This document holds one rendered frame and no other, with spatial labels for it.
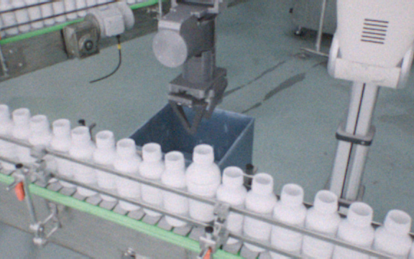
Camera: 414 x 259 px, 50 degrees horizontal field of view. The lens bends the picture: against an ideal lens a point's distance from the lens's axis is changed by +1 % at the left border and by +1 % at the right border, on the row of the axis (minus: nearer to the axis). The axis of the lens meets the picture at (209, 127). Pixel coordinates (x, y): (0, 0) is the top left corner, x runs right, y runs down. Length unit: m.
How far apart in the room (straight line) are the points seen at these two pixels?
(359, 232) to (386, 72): 0.59
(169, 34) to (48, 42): 1.61
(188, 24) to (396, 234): 0.48
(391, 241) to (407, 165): 2.27
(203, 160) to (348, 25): 0.61
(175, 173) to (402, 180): 2.19
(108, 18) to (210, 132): 0.90
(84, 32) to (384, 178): 1.92
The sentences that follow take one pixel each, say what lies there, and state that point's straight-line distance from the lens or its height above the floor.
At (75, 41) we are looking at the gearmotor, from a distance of 2.16.
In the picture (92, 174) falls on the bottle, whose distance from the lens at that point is 1.04.
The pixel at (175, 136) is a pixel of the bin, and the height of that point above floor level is 0.80.
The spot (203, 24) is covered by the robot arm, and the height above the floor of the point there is 1.46.
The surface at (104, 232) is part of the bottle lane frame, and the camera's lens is 1.07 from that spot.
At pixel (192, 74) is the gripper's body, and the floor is 1.37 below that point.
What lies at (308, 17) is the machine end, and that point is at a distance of 4.85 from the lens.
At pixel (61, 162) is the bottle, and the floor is 1.08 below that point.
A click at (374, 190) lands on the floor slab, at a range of 2.80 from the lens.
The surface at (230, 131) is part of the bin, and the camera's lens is 1.51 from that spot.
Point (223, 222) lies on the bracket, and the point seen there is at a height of 1.09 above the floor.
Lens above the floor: 1.68
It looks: 32 degrees down
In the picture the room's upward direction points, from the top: straight up
